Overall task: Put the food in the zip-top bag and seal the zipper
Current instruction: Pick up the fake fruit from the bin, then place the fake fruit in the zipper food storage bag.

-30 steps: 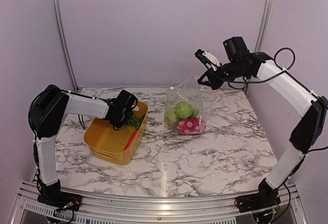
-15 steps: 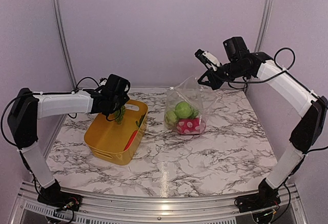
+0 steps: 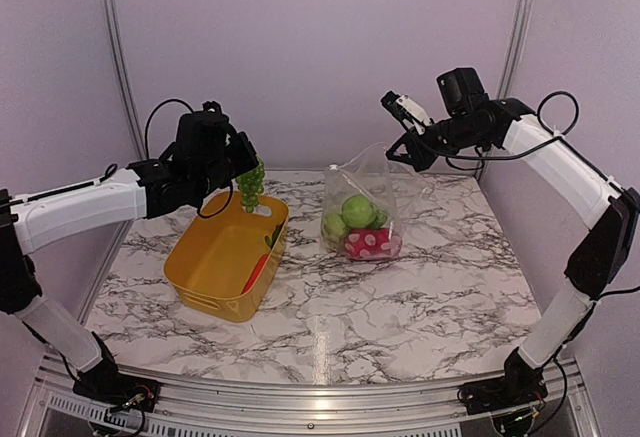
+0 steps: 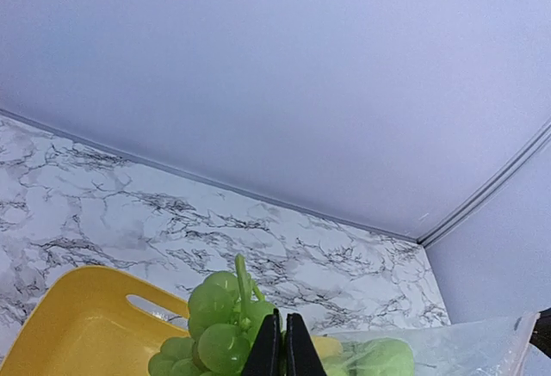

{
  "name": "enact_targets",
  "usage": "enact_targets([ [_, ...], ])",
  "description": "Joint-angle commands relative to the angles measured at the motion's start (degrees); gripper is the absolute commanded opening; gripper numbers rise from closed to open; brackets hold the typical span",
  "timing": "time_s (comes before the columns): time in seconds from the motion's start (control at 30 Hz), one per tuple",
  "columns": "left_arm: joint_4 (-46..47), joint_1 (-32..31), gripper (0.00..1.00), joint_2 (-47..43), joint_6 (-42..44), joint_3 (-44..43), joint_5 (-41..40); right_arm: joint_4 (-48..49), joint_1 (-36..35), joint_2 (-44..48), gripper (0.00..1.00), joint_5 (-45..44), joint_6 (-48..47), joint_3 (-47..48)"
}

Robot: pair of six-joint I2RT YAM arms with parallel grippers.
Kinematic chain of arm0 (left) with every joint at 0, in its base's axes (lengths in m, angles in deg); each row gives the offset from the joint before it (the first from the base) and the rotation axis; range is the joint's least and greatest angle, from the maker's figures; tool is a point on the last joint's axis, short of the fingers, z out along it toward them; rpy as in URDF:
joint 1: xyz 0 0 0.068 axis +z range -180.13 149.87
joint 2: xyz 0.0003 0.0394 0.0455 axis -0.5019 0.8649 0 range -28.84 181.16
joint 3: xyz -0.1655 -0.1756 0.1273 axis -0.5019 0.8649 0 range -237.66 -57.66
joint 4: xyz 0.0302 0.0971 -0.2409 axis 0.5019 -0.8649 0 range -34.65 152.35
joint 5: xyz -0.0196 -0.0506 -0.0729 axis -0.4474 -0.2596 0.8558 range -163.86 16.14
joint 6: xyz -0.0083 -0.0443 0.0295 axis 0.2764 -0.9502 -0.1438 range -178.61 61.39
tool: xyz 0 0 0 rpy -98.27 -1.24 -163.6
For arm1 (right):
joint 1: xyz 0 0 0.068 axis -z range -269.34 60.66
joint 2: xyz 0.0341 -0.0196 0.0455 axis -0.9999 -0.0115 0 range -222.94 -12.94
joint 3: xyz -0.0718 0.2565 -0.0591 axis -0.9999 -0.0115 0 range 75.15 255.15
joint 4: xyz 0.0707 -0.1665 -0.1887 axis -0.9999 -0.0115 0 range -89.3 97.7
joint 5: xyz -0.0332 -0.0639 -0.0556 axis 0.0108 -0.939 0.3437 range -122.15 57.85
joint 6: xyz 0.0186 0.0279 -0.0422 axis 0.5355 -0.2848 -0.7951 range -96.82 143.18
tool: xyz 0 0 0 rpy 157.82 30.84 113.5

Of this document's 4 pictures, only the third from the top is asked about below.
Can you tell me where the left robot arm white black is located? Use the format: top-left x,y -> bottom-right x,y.
1,102 -> 259,402

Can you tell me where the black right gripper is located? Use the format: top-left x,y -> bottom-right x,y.
386,113 -> 488,171

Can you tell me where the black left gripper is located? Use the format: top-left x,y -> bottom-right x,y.
195,130 -> 260,199

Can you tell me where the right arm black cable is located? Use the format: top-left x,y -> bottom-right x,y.
536,90 -> 580,134

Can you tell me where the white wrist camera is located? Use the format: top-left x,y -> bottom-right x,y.
202,101 -> 222,113
381,91 -> 435,135

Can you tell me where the front aluminium rail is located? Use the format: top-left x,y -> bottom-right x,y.
17,353 -> 600,436

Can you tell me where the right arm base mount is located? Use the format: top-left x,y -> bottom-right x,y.
457,377 -> 548,415

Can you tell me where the right aluminium frame post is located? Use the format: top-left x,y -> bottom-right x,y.
474,0 -> 539,178

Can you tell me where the green apple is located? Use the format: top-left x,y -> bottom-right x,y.
341,195 -> 377,228

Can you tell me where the green grape bunch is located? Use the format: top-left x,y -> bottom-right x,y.
236,160 -> 265,213

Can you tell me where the clear zip top bag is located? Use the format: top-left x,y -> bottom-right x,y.
320,143 -> 427,261

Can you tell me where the red apple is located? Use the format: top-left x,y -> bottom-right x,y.
378,228 -> 402,258
343,228 -> 391,260

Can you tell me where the aluminium frame post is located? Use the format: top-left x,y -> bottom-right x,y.
474,0 -> 539,178
102,0 -> 146,160

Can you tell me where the green bitter gourd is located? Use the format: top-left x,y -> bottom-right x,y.
370,209 -> 390,230

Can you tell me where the left aluminium frame post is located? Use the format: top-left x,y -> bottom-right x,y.
102,0 -> 146,160

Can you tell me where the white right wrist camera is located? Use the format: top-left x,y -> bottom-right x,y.
381,91 -> 435,135

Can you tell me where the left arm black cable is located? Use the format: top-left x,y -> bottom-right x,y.
144,98 -> 196,158

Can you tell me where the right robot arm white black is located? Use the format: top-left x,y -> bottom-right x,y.
381,68 -> 639,405

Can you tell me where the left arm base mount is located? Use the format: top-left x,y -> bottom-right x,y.
73,374 -> 161,413

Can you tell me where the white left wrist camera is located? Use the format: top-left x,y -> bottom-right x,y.
202,101 -> 222,113

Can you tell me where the yellow plastic basket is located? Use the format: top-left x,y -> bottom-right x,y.
164,192 -> 289,323

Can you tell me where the orange carrot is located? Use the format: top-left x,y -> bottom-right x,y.
242,254 -> 271,294

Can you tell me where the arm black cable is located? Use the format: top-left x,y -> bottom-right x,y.
536,90 -> 580,134
144,98 -> 196,158

